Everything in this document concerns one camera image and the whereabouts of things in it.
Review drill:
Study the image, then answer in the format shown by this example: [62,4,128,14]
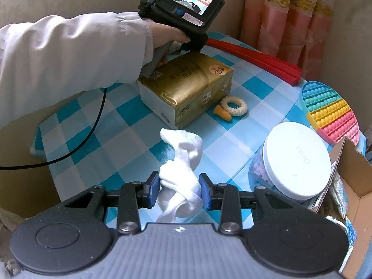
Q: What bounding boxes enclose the person's left hand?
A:
[145,20,192,68]

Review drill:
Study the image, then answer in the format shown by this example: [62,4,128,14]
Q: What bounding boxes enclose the clear jar with white lid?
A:
[248,121,332,207]

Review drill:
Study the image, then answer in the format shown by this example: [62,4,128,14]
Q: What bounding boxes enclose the blue checked tablecloth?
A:
[29,32,367,230]

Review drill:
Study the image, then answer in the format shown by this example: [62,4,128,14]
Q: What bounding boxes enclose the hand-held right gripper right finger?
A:
[198,173,292,235]

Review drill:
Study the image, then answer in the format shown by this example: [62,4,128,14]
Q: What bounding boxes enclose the person's left forearm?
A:
[0,12,154,129]

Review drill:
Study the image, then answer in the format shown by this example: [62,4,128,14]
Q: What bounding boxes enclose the gold tissue pack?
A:
[136,52,235,129]

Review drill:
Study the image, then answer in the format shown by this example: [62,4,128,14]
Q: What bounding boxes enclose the pale green patterned cloth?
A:
[331,171,357,246]

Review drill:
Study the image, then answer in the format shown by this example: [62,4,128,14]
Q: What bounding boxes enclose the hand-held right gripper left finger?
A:
[64,171,161,236]

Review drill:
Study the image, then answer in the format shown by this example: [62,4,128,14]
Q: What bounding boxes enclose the pink curtain with gold band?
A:
[240,0,339,80]

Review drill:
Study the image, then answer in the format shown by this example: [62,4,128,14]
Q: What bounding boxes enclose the orange foam cone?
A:
[213,106,233,122]

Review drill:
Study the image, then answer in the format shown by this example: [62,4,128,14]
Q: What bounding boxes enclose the cardboard box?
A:
[315,136,372,279]

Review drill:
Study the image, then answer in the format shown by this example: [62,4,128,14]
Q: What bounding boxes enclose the rainbow pop bubble toy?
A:
[299,81,360,146]

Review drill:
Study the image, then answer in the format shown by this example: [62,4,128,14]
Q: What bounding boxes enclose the black cable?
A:
[0,86,107,171]

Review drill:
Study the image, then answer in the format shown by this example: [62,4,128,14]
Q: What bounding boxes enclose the cream knitted hair ring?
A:
[220,95,244,116]

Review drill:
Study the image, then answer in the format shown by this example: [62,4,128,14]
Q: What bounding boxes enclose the white sock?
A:
[157,128,204,224]

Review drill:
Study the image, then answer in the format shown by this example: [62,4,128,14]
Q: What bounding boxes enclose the red folding fan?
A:
[206,37,303,86]

